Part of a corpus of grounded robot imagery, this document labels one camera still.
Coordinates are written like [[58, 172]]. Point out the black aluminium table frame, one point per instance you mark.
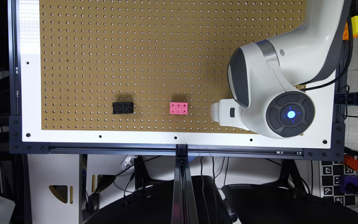
[[72, 59]]

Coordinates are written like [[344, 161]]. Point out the black block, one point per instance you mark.
[[122, 107]]

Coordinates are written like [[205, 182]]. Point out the purple block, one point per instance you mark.
[[348, 184]]

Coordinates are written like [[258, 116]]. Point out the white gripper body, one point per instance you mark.
[[227, 112]]

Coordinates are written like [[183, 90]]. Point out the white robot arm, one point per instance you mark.
[[262, 76]]

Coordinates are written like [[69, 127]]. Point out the black white marker board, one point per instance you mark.
[[329, 176]]

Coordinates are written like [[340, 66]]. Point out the pink block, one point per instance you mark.
[[179, 108]]

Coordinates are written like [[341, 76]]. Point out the red orange blocks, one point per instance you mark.
[[350, 162]]

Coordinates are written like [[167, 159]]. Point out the orange block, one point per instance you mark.
[[345, 35]]

